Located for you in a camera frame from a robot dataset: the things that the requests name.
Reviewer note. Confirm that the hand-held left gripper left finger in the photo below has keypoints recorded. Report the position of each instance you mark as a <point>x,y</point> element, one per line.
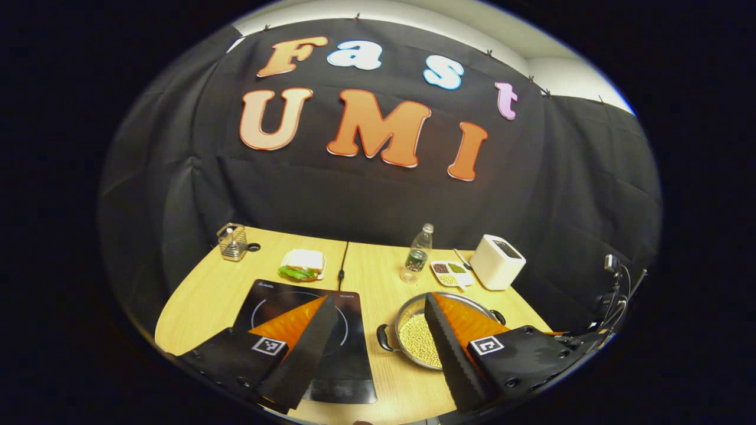
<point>307,360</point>

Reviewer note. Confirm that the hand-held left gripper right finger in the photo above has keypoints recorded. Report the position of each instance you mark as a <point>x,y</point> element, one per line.
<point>452,360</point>

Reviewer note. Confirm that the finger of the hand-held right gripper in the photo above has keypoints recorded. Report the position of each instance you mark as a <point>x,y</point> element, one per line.
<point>561,334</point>

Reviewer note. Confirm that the pile of yellow soybeans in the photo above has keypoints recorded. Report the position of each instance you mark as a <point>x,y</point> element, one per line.
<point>418,342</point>

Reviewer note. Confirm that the black induction cooktop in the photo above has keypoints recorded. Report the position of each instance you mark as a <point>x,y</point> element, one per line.
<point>348,366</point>

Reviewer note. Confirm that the black tripod stand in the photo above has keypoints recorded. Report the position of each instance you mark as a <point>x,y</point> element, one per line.
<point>614,295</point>

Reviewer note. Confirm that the white divided dish of beans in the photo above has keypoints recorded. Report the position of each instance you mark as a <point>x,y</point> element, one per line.
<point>452,273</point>

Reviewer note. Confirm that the sandwich on white plate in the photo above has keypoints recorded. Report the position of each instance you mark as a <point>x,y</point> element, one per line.
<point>302,264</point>

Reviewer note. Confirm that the white toaster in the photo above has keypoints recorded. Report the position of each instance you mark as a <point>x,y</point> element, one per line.
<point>496,262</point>

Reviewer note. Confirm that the clear plastic water bottle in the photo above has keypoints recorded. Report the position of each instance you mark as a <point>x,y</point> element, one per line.
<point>418,257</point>

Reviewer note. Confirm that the black backdrop cloth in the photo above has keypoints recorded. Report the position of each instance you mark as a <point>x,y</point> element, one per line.
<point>354,195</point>

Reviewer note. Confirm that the row of small cloth clips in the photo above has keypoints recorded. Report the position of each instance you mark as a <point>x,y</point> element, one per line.
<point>489,53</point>

